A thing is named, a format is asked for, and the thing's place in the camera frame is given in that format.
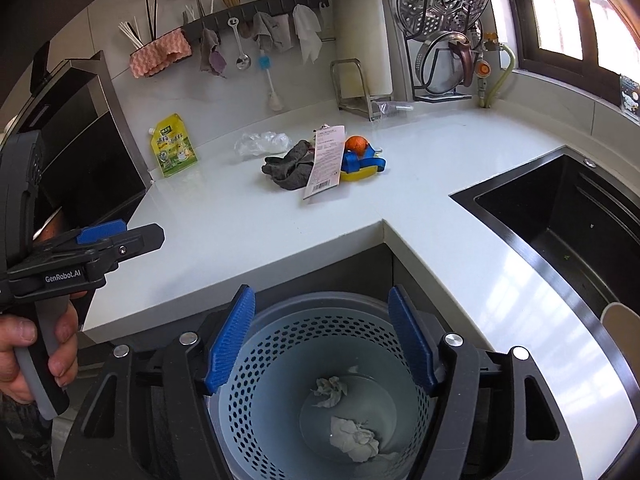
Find blue lanyard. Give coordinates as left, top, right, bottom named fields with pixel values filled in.
left=341, top=144, right=387, bottom=177

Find metal cutting board rack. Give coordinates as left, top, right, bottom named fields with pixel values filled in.
left=330, top=58, right=388, bottom=122

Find small crumpled white tissue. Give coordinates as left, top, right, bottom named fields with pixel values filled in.
left=311, top=376, right=349, bottom=408

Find beige bowl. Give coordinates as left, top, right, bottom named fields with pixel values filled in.
left=600, top=302, right=640, bottom=361

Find dark grey hook rail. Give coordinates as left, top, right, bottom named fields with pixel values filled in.
left=181, top=0, right=329, bottom=36

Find white bottle brush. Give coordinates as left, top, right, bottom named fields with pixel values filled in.
left=257, top=50, right=283, bottom=112

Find yellow seasoning pouch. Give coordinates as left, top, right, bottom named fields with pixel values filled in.
left=148, top=112, right=198, bottom=178

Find metal spoon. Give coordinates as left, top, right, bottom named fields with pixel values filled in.
left=227, top=17, right=252, bottom=71

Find clear plastic bag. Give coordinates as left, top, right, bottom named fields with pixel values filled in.
left=234, top=131, right=293, bottom=158

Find glass pot lid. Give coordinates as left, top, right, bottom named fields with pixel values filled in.
left=417, top=30, right=483, bottom=96

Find person's left hand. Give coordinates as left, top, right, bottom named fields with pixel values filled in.
left=0, top=300, right=81, bottom=405

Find pink wavy cloth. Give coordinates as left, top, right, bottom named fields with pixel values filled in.
left=129, top=30, right=193, bottom=79

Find black kitchen sink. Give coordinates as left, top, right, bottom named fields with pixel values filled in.
left=449, top=146, right=640, bottom=361

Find white rag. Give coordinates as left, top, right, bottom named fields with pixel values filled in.
left=292, top=4, right=322, bottom=65

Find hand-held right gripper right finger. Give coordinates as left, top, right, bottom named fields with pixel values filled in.
left=387, top=285, right=583, bottom=480

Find brown framed window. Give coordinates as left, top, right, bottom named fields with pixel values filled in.
left=500, top=0, right=640, bottom=106

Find black integrated stove hood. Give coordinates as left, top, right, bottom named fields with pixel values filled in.
left=0, top=50, right=153, bottom=271

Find white chopsticks bundle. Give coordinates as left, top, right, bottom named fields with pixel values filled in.
left=118, top=17, right=147, bottom=53

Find large crumpled white tissue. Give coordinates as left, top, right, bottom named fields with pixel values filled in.
left=330, top=416, right=381, bottom=463

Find person's left forearm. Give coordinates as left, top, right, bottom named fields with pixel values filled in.
left=0, top=400, right=56, bottom=480

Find large grey rag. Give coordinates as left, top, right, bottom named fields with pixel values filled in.
left=239, top=11, right=293, bottom=52

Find clear plastic wrapper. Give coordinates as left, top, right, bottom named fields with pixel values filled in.
left=372, top=101, right=416, bottom=116

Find white cutting board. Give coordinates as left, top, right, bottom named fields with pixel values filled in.
left=332, top=0, right=396, bottom=98

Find blue cartoon sticker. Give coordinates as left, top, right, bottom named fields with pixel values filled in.
left=620, top=74, right=640, bottom=121

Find black chopsticks pair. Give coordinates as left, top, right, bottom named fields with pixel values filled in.
left=145, top=0, right=161, bottom=41

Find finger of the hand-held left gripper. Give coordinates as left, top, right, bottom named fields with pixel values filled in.
left=75, top=220, right=130, bottom=247
left=75, top=224, right=166, bottom=273

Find yellow-green gas hose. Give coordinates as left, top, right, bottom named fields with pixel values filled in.
left=480, top=42, right=516, bottom=108

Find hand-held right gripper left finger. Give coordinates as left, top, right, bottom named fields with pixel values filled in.
left=60, top=284, right=257, bottom=480

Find gas valve with regulator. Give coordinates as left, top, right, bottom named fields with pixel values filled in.
left=470, top=30, right=501, bottom=108

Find grey perforated waste bin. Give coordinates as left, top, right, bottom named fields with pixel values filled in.
left=210, top=290, right=466, bottom=480

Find grey cloth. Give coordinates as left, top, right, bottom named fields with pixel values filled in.
left=262, top=140, right=321, bottom=192

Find small grey rag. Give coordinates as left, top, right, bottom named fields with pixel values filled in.
left=200, top=27, right=221, bottom=73

